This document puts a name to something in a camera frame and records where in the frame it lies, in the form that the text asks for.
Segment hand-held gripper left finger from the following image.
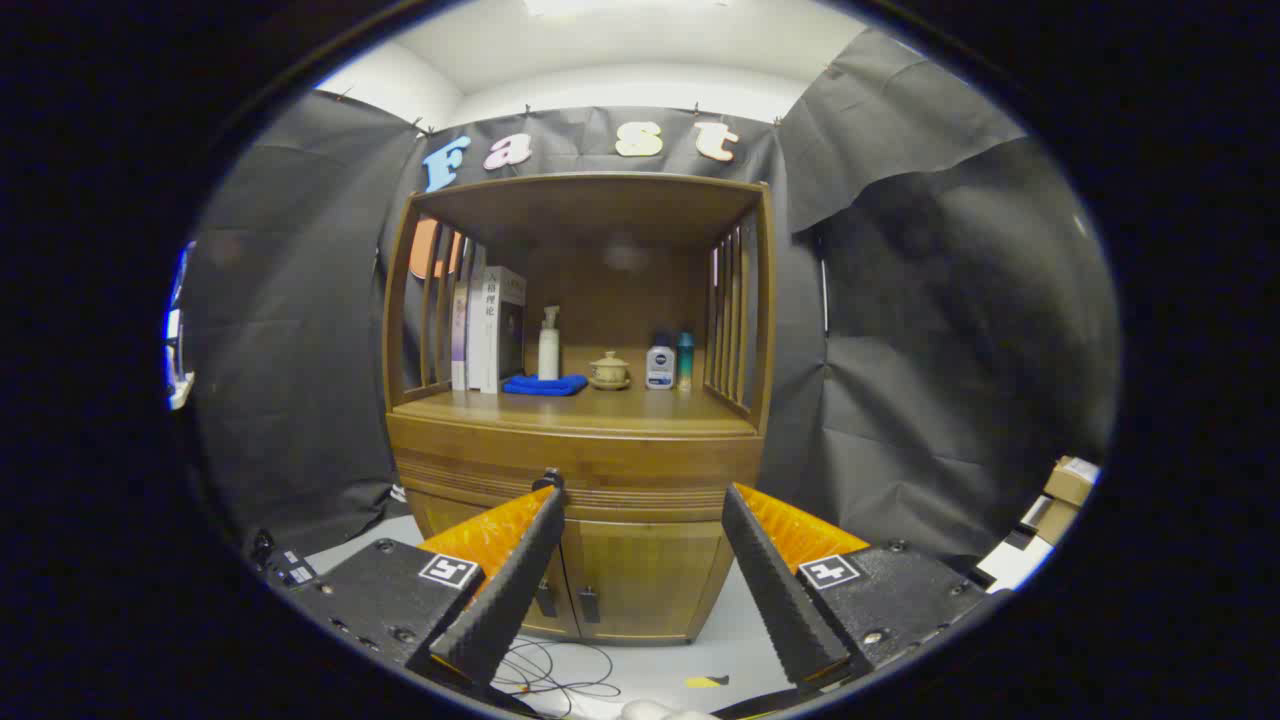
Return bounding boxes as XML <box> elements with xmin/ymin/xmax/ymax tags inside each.
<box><xmin>288</xmin><ymin>485</ymin><xmax>567</xmax><ymax>713</ymax></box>

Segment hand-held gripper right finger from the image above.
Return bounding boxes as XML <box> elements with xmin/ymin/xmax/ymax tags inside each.
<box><xmin>722</xmin><ymin>483</ymin><xmax>1013</xmax><ymax>701</ymax></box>

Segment wooden countertop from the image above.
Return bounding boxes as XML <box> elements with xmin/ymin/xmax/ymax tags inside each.
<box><xmin>395</xmin><ymin>385</ymin><xmax>758</xmax><ymax>438</ymax></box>

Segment wooden cabinet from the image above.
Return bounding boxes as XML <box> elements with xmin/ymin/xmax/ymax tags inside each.
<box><xmin>382</xmin><ymin>172</ymin><xmax>778</xmax><ymax>644</ymax></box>

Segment blue folded cloth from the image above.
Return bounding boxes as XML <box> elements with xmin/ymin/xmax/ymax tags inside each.
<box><xmin>502</xmin><ymin>373</ymin><xmax>589</xmax><ymax>397</ymax></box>

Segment small black device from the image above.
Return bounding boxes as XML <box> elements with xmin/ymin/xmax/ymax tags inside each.
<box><xmin>262</xmin><ymin>530</ymin><xmax>319</xmax><ymax>589</ymax></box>

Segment white board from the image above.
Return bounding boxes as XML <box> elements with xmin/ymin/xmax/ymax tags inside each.
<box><xmin>975</xmin><ymin>535</ymin><xmax>1051</xmax><ymax>591</ymax></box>

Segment purple spine book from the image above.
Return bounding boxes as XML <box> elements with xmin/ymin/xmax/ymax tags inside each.
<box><xmin>451</xmin><ymin>280</ymin><xmax>469</xmax><ymax>391</ymax></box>

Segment thick white book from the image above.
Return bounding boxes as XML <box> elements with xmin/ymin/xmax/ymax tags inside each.
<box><xmin>480</xmin><ymin>266</ymin><xmax>528</xmax><ymax>394</ymax></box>

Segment thin white book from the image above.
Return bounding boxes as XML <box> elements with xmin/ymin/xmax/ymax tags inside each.
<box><xmin>466</xmin><ymin>245</ymin><xmax>487</xmax><ymax>391</ymax></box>

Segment cardboard box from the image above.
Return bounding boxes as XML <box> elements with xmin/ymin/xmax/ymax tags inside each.
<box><xmin>1043</xmin><ymin>456</ymin><xmax>1101</xmax><ymax>546</ymax></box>

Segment thin black cables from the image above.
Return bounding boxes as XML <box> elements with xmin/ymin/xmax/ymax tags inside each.
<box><xmin>490</xmin><ymin>640</ymin><xmax>623</xmax><ymax>701</ymax></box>

